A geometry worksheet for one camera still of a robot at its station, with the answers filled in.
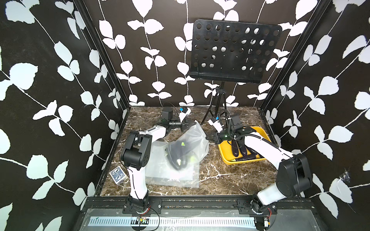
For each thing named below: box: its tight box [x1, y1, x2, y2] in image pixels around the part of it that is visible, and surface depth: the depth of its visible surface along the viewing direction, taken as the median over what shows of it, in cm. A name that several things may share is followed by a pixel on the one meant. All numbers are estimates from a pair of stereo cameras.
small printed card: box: [108, 165, 128, 185], surface depth 84 cm
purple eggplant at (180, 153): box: [165, 140, 198, 171], surface depth 88 cm
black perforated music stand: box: [189, 19, 283, 125], surface depth 66 cm
